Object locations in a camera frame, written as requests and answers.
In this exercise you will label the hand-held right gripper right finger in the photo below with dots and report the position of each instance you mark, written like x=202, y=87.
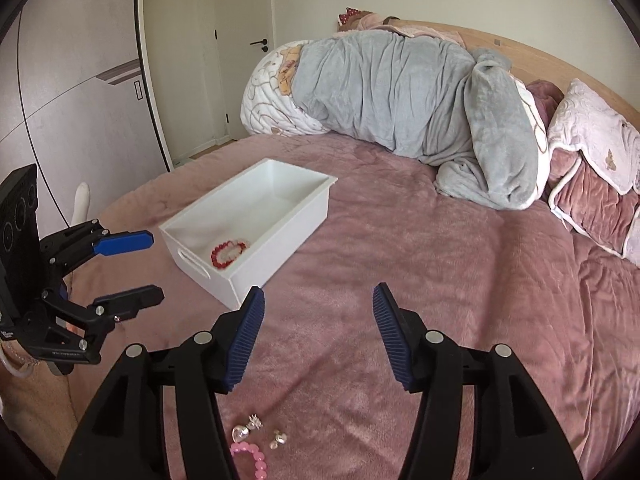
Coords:
x=391, y=332

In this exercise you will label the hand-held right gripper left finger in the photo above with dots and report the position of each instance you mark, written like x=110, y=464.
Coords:
x=246, y=332

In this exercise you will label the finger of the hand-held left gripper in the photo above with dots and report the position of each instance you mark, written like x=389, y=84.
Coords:
x=131, y=299
x=120, y=243

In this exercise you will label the silver heart pendant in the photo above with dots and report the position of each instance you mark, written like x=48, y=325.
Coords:
x=239, y=432

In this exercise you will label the white plastic storage box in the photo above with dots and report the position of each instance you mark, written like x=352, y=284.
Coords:
x=250, y=227

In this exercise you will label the silver stud earring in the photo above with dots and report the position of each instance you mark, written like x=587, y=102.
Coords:
x=277, y=439

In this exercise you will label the pink bed sheet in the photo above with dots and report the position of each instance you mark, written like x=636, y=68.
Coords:
x=400, y=320

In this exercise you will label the grey wardrobe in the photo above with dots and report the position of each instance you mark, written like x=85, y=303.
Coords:
x=75, y=85

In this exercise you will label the white cartoon print quilt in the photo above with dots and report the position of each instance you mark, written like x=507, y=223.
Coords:
x=272, y=95

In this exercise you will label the grey fleece blanket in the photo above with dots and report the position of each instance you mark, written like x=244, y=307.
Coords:
x=400, y=105

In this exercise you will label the white door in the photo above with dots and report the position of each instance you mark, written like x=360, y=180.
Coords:
x=240, y=50

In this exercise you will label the dusty pink velvet pillow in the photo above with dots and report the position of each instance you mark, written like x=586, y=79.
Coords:
x=595, y=205

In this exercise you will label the light pink embroidered pillow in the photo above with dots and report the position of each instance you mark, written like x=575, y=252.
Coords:
x=592, y=130

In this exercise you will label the pink clothes pile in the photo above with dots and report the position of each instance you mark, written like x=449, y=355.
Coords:
x=395, y=27

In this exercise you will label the wooden headboard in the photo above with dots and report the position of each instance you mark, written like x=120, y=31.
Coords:
x=540, y=60

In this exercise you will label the red polka dot bow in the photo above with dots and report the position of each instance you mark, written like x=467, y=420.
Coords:
x=348, y=16

